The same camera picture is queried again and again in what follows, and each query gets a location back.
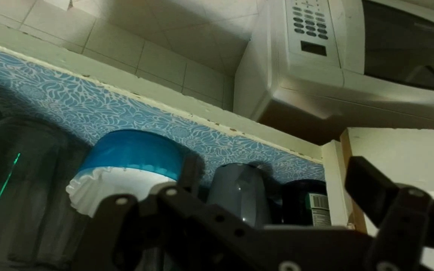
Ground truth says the clear drinking glass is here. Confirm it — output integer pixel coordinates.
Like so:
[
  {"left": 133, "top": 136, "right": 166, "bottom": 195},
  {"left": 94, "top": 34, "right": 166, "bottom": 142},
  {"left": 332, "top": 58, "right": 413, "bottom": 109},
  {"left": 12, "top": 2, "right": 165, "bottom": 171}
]
[
  {"left": 0, "top": 117, "right": 64, "bottom": 264},
  {"left": 41, "top": 144, "right": 95, "bottom": 267}
]

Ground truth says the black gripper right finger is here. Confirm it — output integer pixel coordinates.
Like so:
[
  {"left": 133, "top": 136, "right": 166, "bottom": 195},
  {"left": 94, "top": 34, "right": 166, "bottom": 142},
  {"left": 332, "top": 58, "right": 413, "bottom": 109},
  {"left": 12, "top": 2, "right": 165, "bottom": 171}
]
[{"left": 344, "top": 154, "right": 434, "bottom": 271}]

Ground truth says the blue bowl with white filters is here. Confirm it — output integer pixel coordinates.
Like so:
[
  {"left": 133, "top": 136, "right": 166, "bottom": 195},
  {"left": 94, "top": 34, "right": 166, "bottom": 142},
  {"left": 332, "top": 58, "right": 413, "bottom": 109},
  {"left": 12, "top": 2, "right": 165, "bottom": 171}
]
[{"left": 65, "top": 127, "right": 190, "bottom": 218}]

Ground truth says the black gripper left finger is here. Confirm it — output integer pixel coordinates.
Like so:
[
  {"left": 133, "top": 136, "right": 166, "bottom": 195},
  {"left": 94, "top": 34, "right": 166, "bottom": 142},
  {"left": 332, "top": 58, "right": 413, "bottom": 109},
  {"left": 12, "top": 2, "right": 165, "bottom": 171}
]
[{"left": 68, "top": 151, "right": 260, "bottom": 271}]

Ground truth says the grey mug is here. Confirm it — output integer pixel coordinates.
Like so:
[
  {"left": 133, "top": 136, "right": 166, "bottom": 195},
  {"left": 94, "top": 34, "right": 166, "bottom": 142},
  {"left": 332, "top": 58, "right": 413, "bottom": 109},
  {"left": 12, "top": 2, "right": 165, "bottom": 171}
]
[{"left": 205, "top": 160, "right": 275, "bottom": 228}]

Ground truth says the black jar with barcode label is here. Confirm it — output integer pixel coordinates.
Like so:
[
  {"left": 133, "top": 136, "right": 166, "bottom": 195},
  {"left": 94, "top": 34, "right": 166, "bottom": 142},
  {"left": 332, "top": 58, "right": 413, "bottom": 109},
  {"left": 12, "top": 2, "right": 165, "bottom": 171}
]
[{"left": 276, "top": 177, "right": 333, "bottom": 228}]

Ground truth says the white microwave oven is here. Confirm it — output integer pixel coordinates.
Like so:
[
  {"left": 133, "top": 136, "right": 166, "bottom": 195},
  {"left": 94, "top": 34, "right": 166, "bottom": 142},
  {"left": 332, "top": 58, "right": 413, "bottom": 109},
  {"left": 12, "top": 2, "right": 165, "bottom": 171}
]
[{"left": 232, "top": 0, "right": 434, "bottom": 145}]

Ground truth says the blue patterned shelf liner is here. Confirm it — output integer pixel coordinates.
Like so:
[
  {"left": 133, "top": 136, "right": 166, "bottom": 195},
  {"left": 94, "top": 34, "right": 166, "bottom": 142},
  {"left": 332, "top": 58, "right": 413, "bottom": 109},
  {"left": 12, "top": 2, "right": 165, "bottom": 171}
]
[{"left": 0, "top": 41, "right": 327, "bottom": 201}]

